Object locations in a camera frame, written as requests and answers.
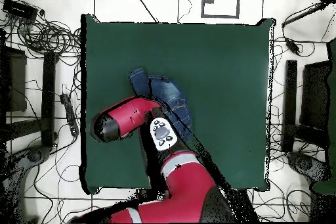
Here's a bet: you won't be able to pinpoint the black power strip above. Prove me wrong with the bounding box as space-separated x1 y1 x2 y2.
59 93 80 137

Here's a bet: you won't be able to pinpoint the tangled black cable bundle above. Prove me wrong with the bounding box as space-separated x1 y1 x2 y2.
15 16 82 59

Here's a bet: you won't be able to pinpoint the black box device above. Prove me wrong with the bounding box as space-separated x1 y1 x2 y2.
2 0 39 21

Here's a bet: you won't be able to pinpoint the black tube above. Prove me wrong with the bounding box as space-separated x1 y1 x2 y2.
282 1 327 28

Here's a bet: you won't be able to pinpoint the black stand beam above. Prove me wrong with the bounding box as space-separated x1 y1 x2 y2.
282 59 299 153
41 51 57 148

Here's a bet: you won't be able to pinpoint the blue denim jeans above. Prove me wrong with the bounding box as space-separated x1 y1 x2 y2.
128 67 194 143

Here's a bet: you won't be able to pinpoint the grey round stand foot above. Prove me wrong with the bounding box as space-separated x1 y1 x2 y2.
287 151 330 183
24 145 51 164

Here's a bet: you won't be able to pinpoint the dark flat panel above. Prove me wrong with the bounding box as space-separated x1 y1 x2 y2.
300 60 331 130
0 46 28 113

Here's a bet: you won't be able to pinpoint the dark green table cloth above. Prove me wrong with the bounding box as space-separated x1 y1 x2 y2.
79 13 276 194

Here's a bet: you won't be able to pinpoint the black power adapter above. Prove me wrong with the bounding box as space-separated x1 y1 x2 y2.
284 37 301 55

